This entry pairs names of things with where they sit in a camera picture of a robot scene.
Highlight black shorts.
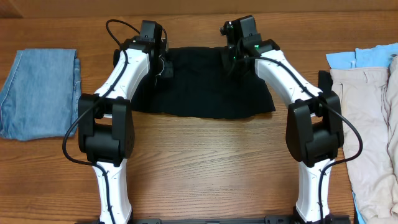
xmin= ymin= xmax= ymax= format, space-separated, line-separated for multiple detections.
xmin=131 ymin=47 xmax=275 ymax=119

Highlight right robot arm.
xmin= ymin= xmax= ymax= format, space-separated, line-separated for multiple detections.
xmin=220 ymin=16 xmax=349 ymax=223

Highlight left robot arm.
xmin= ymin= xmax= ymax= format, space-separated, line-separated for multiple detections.
xmin=77 ymin=20 xmax=167 ymax=223

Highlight black garment under pile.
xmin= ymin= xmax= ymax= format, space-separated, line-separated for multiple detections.
xmin=318 ymin=70 xmax=333 ymax=93

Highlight folded blue denim jeans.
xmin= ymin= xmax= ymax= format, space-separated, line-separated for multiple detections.
xmin=1 ymin=49 xmax=81 ymax=141

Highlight beige pink trousers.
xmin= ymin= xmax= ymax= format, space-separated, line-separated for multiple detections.
xmin=330 ymin=57 xmax=397 ymax=223

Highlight light blue garment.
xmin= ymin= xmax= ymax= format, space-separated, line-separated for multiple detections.
xmin=326 ymin=43 xmax=397 ymax=70

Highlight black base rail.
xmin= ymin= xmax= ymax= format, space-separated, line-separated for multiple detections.
xmin=127 ymin=215 xmax=299 ymax=224

